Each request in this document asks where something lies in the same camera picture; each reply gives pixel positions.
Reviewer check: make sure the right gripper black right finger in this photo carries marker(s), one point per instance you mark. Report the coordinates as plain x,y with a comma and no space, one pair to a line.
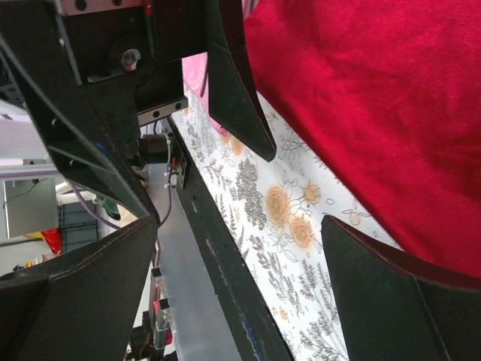
394,306

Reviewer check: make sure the red cloth napkin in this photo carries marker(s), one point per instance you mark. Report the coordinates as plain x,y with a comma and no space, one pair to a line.
387,95

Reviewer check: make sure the purple spoon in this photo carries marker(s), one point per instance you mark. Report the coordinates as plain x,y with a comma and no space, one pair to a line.
204,79

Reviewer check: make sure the pink floral placemat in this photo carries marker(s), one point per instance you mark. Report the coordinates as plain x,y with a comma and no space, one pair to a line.
193,71

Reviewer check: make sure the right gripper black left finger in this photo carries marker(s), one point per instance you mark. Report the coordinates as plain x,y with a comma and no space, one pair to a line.
233,100

